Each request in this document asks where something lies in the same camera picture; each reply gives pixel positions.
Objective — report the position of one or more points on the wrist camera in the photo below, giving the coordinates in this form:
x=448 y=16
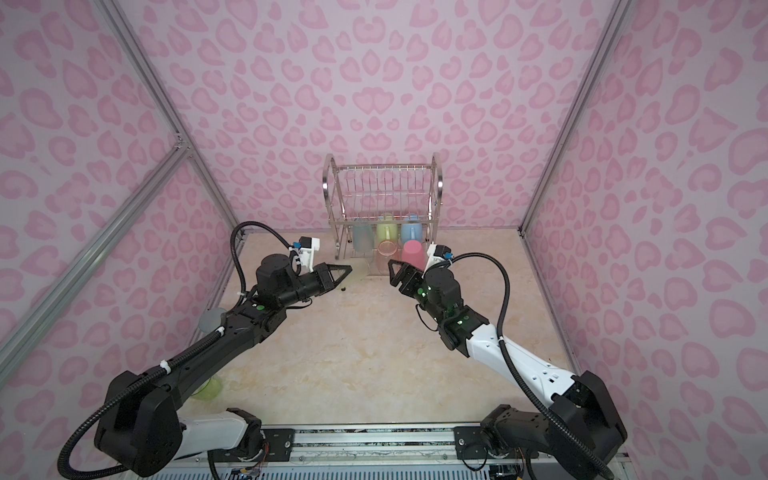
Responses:
x=438 y=255
x=302 y=253

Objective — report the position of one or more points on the opaque pink plastic cup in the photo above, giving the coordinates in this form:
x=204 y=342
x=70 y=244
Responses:
x=414 y=254

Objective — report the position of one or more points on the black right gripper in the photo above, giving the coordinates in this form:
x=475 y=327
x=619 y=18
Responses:
x=414 y=274

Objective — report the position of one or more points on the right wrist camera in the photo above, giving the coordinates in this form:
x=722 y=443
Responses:
x=438 y=255

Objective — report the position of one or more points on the aluminium corner frame post right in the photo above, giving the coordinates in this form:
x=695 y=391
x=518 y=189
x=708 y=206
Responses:
x=619 y=15

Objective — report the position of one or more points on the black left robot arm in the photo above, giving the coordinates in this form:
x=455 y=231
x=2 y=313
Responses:
x=142 y=429

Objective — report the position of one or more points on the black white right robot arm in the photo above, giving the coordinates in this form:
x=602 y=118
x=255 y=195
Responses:
x=574 y=419

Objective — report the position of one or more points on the steel two-tier dish rack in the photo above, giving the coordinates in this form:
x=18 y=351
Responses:
x=364 y=192

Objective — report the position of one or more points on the translucent teal plastic cup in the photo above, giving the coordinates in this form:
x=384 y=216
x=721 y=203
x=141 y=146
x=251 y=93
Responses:
x=363 y=237

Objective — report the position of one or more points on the aluminium corner frame post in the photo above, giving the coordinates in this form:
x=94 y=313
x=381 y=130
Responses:
x=619 y=15
x=130 y=44

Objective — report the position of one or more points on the light green ceramic mug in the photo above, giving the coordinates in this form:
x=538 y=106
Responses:
x=387 y=229

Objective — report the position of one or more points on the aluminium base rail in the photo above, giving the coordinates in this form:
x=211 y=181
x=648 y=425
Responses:
x=371 y=451

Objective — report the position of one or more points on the aluminium corner frame post left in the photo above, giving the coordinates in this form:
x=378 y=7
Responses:
x=130 y=44

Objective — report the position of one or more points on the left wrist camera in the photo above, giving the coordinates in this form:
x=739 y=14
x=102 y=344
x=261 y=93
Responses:
x=302 y=253

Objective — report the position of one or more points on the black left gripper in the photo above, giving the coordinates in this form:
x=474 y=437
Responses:
x=324 y=277

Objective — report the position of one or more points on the translucent pink plastic cup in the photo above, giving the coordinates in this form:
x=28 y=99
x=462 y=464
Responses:
x=386 y=250

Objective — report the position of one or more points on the translucent green plastic cup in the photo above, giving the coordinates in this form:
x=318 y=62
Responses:
x=359 y=273

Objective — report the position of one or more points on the aluminium diagonal frame bar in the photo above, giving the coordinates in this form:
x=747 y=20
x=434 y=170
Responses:
x=38 y=320

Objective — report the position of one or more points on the light blue ceramic mug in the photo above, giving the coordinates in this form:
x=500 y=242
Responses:
x=411 y=229

